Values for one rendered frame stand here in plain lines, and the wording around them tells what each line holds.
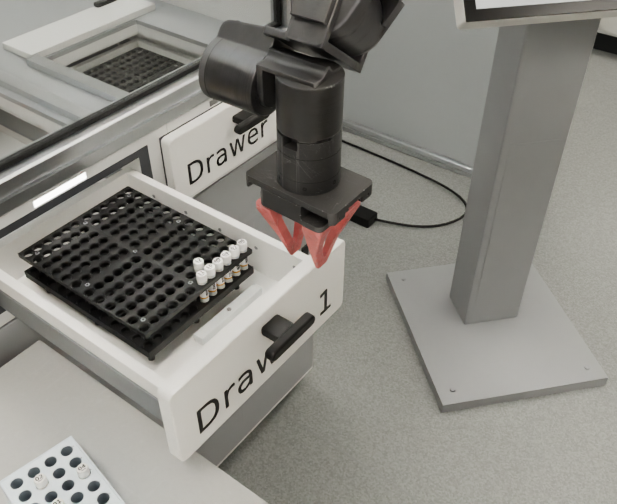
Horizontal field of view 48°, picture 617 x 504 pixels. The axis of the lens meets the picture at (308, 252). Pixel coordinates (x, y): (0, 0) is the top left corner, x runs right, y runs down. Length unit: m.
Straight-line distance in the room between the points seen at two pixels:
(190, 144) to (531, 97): 0.81
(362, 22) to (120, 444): 0.54
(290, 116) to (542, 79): 1.05
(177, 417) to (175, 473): 0.14
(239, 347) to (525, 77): 1.01
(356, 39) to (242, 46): 0.10
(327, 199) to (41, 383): 0.48
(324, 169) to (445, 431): 1.27
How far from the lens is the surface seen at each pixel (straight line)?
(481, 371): 1.89
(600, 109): 3.22
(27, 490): 0.81
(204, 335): 0.82
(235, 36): 0.62
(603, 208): 2.61
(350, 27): 0.57
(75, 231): 0.92
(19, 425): 0.91
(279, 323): 0.74
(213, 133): 1.08
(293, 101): 0.57
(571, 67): 1.60
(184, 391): 0.68
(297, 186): 0.61
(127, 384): 0.77
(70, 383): 0.93
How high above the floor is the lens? 1.45
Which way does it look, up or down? 41 degrees down
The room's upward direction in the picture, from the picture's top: straight up
